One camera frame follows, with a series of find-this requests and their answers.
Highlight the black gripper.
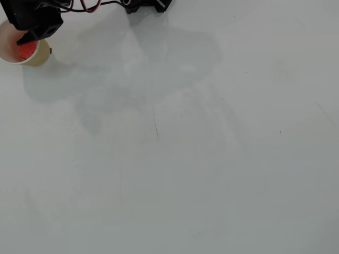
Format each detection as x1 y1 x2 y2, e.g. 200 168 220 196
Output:
16 0 74 47

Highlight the beige paper cup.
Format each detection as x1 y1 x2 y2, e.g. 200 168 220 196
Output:
0 20 52 67

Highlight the red speckled foam cube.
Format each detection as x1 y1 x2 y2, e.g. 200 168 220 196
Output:
17 41 38 60

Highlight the black bar-shaped wrist webcam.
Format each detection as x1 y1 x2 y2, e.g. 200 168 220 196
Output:
5 0 65 38

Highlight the black cable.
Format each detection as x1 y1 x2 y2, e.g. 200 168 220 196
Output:
59 1 126 13

